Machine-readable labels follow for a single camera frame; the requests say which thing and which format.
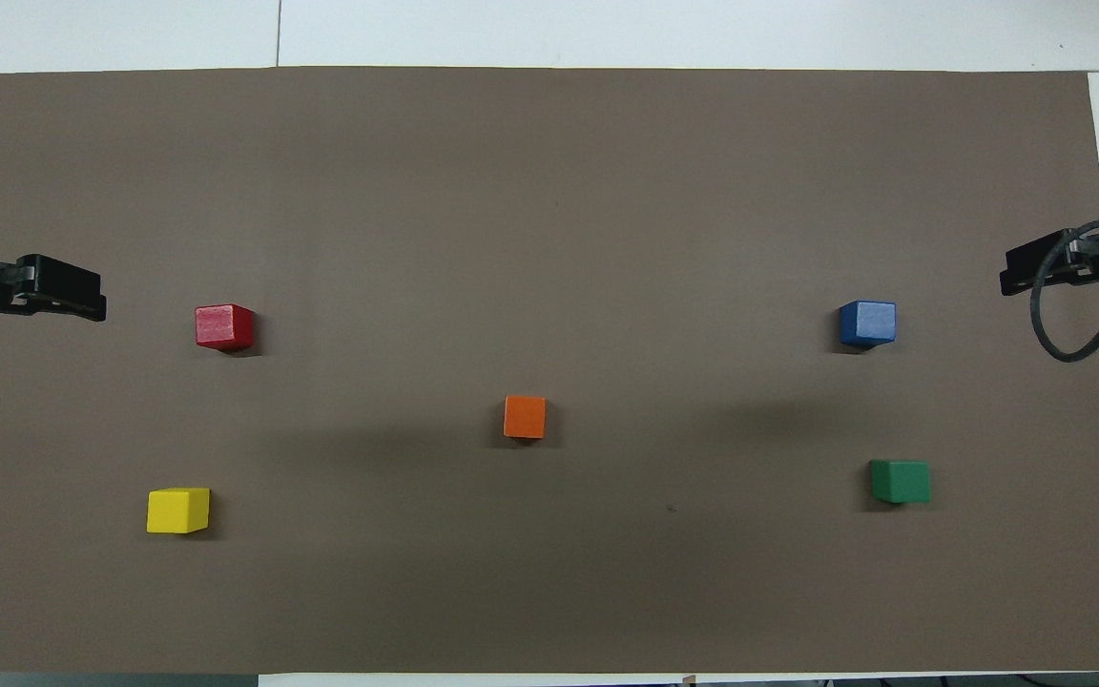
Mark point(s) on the yellow wooden block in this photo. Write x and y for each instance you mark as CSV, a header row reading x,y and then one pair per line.
x,y
177,510

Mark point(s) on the green wooden block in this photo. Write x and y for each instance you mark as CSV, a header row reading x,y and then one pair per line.
x,y
901,481

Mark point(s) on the orange wooden block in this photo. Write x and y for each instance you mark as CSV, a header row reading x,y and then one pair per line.
x,y
525,417

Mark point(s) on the red wooden block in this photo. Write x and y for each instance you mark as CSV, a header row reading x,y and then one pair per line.
x,y
223,326

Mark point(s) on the brown table mat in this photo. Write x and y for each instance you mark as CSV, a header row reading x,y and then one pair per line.
x,y
549,239

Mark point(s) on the blue wooden block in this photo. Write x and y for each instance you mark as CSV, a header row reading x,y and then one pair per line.
x,y
867,322

